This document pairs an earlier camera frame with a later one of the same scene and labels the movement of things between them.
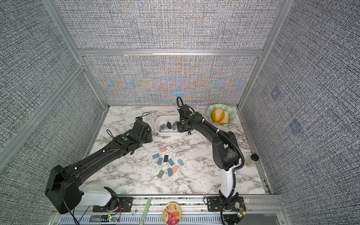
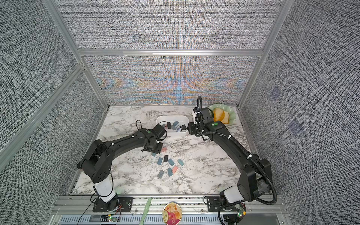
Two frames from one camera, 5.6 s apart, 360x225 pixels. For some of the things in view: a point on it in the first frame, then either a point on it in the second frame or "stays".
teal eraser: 160,161 stays
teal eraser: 181,162 stays
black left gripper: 149,135 -> 158,151
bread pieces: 219,116 stays
